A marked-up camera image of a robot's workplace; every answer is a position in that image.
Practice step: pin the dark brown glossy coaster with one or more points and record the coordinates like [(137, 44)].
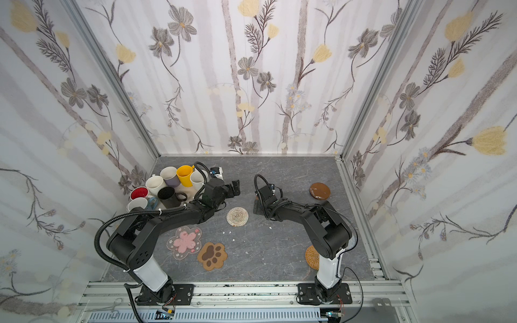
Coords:
[(320, 191)]

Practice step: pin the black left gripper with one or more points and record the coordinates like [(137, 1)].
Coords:
[(228, 189)]

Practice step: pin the aluminium corner post right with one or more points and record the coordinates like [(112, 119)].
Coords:
[(402, 28)]

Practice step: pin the aluminium corner post left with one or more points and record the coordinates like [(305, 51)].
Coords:
[(103, 62)]

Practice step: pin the brown paw coaster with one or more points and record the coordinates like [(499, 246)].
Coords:
[(212, 256)]

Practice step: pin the lavender mug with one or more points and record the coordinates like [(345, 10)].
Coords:
[(170, 176)]

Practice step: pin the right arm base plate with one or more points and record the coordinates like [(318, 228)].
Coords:
[(314, 294)]

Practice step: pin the beige serving tray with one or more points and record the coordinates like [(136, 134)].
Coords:
[(189, 191)]

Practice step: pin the rattan wicker round coaster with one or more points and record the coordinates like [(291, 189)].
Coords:
[(312, 258)]

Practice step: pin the white mug red inside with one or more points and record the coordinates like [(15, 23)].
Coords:
[(139, 192)]

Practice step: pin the yellow mug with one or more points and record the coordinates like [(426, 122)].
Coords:
[(184, 174)]

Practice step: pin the black ceramic mug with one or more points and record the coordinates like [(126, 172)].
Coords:
[(172, 199)]

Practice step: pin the white speckled cup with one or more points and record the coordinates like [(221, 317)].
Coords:
[(197, 179)]

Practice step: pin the white mug blue handle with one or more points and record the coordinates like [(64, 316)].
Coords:
[(146, 203)]

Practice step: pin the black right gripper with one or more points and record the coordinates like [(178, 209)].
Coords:
[(266, 200)]

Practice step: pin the woven multicolour round coaster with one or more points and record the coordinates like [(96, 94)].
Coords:
[(237, 216)]

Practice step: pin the pink flower coaster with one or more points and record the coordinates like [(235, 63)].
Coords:
[(186, 241)]

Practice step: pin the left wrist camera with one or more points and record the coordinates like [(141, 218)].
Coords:
[(217, 172)]

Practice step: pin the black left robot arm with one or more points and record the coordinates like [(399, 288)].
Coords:
[(135, 239)]

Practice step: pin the aluminium corner post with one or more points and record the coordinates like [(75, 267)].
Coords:
[(103, 62), (402, 28)]

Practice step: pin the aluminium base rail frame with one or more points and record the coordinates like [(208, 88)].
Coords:
[(211, 296)]

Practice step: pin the plain white mug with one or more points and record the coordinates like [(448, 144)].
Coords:
[(154, 184)]

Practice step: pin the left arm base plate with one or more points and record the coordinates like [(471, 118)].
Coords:
[(170, 294)]

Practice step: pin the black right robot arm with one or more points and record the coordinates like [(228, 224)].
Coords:
[(330, 233)]

